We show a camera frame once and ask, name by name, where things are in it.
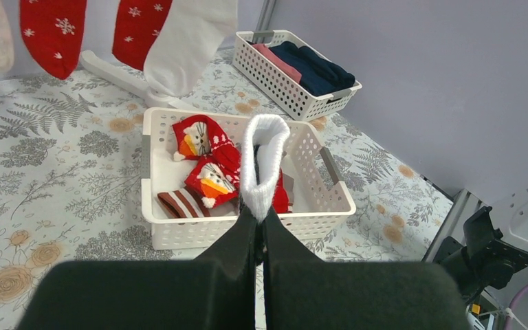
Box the brown striped sock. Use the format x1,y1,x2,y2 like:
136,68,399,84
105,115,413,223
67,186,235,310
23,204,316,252
157,187,210,219

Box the pink folded cloth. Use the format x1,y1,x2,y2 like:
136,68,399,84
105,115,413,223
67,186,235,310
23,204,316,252
252,43,302,83

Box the red santa sock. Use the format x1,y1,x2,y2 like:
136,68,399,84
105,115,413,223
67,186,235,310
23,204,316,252
184,155,239,209
171,115,241,173

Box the red white hanging sock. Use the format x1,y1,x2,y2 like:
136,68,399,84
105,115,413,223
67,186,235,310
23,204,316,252
19,0,87,80

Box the white sock with black stripes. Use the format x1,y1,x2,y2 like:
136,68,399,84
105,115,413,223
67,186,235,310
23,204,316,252
143,0,238,97

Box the white basket with dark clothes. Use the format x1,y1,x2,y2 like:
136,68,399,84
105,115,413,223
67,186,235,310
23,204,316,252
232,30,362,121

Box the white sock basket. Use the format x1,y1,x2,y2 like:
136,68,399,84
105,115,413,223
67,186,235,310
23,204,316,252
140,107,357,252

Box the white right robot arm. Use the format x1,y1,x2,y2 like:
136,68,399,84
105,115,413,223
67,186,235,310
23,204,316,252
423,186,528,303

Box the dark navy folded cloth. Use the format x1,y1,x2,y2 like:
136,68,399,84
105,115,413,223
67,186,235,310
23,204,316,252
270,41,356,96

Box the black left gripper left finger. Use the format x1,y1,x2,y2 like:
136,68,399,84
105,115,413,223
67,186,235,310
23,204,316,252
18,209,258,329

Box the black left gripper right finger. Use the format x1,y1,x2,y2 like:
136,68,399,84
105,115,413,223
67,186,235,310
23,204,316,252
262,211,469,329

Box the red dotted sock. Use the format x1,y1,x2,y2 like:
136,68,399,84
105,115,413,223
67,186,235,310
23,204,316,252
272,171,294,214

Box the silver drying rack frame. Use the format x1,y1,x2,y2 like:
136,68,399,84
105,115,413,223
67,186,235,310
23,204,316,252
79,0,278,110

